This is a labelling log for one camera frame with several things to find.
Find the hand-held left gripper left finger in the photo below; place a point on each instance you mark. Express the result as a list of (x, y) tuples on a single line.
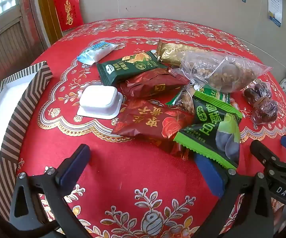
[(76, 164)]

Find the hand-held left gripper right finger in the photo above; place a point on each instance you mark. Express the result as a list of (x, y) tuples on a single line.
[(207, 172)]

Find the gold foil snack packet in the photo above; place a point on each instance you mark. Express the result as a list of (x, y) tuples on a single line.
[(170, 52)]

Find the red flower-print snack packet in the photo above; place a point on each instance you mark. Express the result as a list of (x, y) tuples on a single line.
[(152, 121)]

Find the clear cow-print pastry packet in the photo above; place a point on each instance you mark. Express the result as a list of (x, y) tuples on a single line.
[(186, 99)]

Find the wooden door frame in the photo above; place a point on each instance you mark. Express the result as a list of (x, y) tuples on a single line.
[(50, 12)]

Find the green and black snack packet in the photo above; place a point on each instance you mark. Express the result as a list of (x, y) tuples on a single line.
[(212, 129)]

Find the red floral tablecloth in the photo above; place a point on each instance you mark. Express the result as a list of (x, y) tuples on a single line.
[(123, 173)]

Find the white plastic tub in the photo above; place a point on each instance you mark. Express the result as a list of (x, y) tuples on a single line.
[(98, 96)]

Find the wall calendar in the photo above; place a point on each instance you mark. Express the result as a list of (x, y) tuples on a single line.
[(275, 0)]

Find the clear bag of nuts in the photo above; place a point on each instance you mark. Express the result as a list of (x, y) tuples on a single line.
[(222, 72)]

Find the dark green snack packet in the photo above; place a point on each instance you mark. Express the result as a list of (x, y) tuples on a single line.
[(123, 67)]

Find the clear-wrapped brown date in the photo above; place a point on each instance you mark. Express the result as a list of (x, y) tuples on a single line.
[(265, 107), (263, 89), (251, 96)]

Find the small dark red snack packet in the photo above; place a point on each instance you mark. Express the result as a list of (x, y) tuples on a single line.
[(152, 84)]

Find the blue and white snack packet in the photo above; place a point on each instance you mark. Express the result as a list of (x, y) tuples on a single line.
[(100, 50)]

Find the red wall poster gold print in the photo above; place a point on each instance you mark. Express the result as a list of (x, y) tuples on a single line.
[(67, 7)]

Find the red paper strip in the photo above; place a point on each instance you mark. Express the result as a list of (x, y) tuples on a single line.
[(31, 24)]

